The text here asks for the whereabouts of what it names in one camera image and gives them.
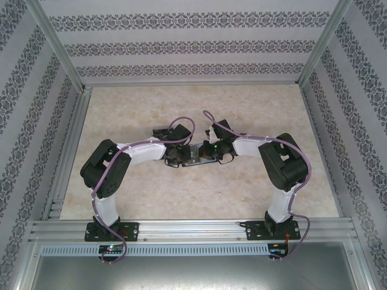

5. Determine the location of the blue card holder wallet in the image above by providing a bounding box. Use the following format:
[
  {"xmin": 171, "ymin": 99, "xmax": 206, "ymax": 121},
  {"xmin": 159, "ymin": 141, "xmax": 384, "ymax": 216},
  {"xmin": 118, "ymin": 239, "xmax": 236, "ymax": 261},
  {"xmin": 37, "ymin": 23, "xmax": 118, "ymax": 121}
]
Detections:
[{"xmin": 180, "ymin": 143, "xmax": 219, "ymax": 169}]

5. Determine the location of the grey metal sheet panel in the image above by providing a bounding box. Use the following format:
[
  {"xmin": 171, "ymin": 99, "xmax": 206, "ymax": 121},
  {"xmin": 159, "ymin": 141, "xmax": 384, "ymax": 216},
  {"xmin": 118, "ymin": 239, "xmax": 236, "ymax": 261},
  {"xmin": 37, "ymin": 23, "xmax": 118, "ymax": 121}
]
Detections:
[{"xmin": 18, "ymin": 241, "xmax": 374, "ymax": 290}]

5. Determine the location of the aluminium frame crossbar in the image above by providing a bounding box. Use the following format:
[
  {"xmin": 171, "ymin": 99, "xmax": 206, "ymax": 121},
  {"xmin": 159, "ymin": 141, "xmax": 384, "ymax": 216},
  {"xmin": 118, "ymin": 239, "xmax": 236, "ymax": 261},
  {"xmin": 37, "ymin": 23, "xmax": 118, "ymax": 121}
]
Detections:
[{"xmin": 81, "ymin": 79, "xmax": 303, "ymax": 88}]

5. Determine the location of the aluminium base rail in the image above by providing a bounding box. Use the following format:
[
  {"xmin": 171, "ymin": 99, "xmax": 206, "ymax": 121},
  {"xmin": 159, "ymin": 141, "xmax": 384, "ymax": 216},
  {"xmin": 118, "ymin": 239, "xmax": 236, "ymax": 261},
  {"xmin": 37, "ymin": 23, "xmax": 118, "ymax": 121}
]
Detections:
[{"xmin": 28, "ymin": 219, "xmax": 355, "ymax": 243}]

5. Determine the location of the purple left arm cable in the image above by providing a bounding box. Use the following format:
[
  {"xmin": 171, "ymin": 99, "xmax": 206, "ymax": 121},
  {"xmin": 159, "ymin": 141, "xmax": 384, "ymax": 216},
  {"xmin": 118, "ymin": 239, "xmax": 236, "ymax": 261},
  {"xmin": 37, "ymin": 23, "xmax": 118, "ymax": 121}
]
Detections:
[{"xmin": 90, "ymin": 116, "xmax": 196, "ymax": 265}]

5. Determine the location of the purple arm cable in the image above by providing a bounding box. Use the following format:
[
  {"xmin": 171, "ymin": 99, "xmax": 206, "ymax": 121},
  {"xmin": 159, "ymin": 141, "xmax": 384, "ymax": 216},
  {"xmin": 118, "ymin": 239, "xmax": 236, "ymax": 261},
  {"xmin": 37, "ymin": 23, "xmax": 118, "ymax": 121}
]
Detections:
[
  {"xmin": 201, "ymin": 110, "xmax": 312, "ymax": 264},
  {"xmin": 90, "ymin": 116, "xmax": 196, "ymax": 265}
]

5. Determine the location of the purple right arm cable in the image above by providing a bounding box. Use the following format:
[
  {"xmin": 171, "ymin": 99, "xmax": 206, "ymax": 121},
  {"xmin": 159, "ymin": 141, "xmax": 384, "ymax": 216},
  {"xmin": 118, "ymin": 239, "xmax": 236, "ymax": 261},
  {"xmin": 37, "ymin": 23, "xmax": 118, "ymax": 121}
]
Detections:
[{"xmin": 201, "ymin": 110, "xmax": 312, "ymax": 264}]

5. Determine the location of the slotted grey cable duct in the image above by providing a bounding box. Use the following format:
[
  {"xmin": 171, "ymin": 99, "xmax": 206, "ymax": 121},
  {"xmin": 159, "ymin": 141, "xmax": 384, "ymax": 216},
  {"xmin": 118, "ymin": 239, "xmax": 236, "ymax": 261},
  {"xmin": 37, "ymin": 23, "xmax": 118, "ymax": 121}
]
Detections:
[{"xmin": 41, "ymin": 243, "xmax": 270, "ymax": 257}]

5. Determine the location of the aluminium side rail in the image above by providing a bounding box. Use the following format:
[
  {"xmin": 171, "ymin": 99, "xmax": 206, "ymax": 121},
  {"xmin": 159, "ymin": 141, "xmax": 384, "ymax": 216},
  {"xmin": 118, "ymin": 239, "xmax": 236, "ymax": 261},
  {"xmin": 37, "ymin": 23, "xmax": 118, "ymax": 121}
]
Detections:
[
  {"xmin": 301, "ymin": 85, "xmax": 356, "ymax": 220},
  {"xmin": 41, "ymin": 87, "xmax": 93, "ymax": 221}
]

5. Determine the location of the aluminium frame post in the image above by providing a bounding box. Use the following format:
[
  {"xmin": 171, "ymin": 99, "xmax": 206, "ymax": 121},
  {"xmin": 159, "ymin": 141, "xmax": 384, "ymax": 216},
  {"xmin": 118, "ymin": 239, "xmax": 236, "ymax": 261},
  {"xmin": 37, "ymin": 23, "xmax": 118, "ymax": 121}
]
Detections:
[
  {"xmin": 26, "ymin": 0, "xmax": 91, "ymax": 93},
  {"xmin": 294, "ymin": 0, "xmax": 355, "ymax": 87}
]

